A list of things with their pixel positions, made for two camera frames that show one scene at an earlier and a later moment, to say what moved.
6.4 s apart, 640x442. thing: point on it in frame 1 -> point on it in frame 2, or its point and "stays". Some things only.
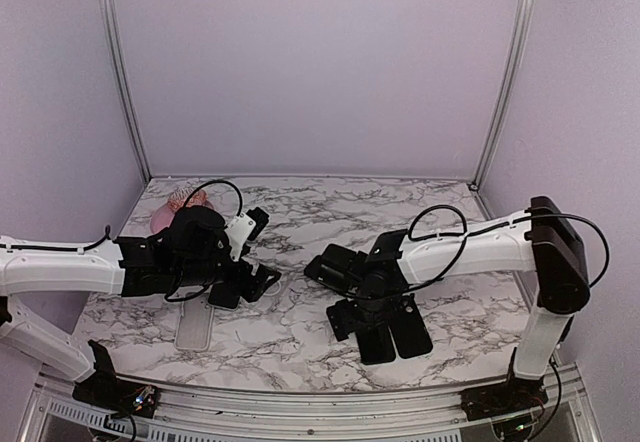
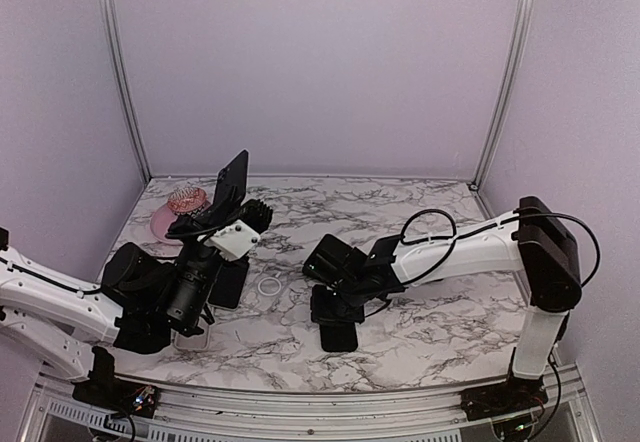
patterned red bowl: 179,198 stays
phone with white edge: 222,295 stays
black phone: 376,344 -> 338,336
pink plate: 165,216 stays
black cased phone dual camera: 408,327 -> 232,182
